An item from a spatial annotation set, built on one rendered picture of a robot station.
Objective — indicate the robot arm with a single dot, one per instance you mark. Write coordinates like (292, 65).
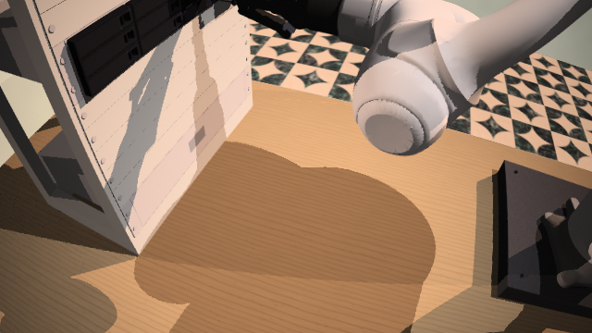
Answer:
(416, 80)

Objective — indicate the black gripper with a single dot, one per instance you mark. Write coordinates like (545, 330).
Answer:
(318, 15)

